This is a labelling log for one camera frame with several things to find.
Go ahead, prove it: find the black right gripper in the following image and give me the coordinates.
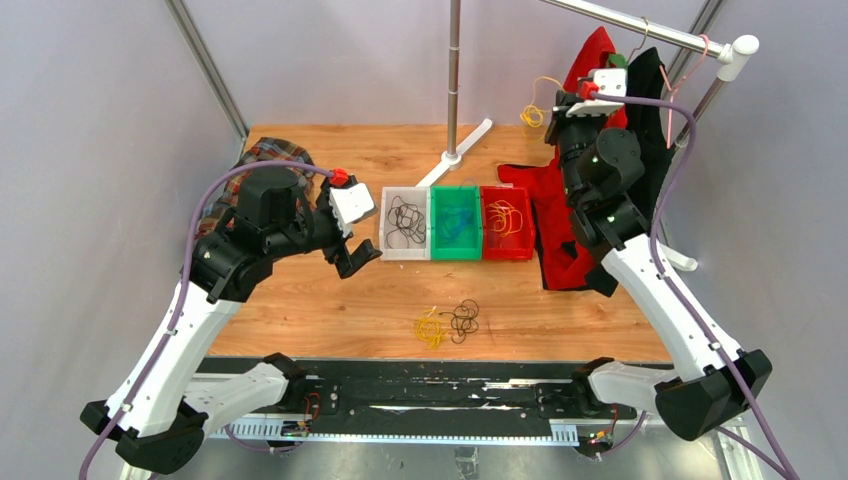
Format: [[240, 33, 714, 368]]
[[543, 90, 607, 204]]

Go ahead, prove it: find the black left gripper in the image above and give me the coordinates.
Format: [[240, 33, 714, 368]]
[[268, 175, 384, 276]]

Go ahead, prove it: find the brown cable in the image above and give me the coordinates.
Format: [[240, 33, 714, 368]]
[[385, 198, 431, 252], [438, 298, 482, 346]]

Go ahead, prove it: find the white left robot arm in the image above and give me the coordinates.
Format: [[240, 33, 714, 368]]
[[80, 161, 379, 479]]

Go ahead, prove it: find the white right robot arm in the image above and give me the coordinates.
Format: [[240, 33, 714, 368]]
[[545, 86, 772, 441]]

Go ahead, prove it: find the white plastic bin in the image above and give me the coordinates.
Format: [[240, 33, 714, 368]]
[[379, 186, 431, 261]]

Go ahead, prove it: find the black garment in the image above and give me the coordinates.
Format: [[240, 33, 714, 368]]
[[582, 46, 677, 299]]

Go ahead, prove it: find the red sweater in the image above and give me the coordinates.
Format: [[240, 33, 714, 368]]
[[497, 27, 618, 297]]

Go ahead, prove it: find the red plastic bin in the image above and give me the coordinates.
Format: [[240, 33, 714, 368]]
[[480, 185, 536, 261]]

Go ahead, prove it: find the green hanger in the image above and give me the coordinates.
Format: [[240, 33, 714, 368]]
[[606, 53, 628, 69]]

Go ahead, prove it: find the green plastic bin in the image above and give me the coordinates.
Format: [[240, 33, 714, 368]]
[[430, 184, 483, 261]]

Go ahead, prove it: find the pink hanger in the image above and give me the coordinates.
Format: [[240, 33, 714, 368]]
[[660, 33, 710, 149]]

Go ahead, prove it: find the plaid shirt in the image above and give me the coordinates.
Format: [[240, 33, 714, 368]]
[[195, 137, 319, 240]]

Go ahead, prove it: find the silver clothes rack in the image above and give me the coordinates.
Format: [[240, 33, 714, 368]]
[[416, 1, 759, 279]]

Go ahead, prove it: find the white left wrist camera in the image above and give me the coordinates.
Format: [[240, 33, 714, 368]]
[[329, 183, 378, 239]]

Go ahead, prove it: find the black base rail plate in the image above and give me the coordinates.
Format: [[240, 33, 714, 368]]
[[198, 357, 664, 439]]

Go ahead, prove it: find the aluminium frame rail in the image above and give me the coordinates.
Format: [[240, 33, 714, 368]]
[[119, 377, 763, 480]]

